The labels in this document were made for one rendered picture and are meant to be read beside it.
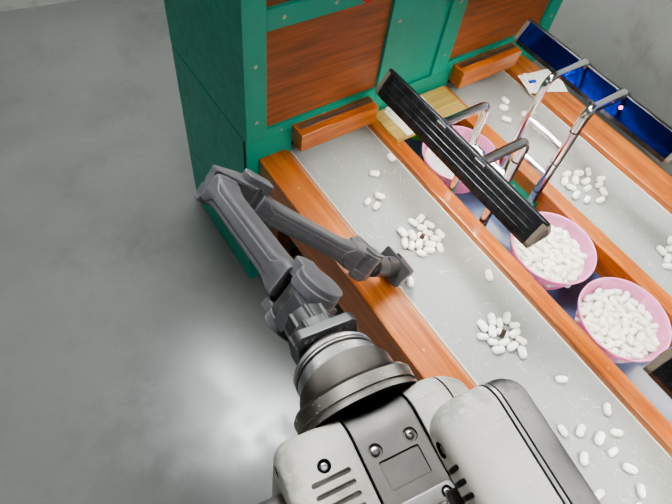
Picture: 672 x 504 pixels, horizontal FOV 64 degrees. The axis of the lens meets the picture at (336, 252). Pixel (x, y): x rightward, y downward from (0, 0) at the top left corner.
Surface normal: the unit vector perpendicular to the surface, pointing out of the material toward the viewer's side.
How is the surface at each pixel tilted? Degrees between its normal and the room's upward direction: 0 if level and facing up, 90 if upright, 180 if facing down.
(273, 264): 46
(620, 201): 0
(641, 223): 0
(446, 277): 0
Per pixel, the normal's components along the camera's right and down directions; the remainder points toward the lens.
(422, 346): 0.11, -0.55
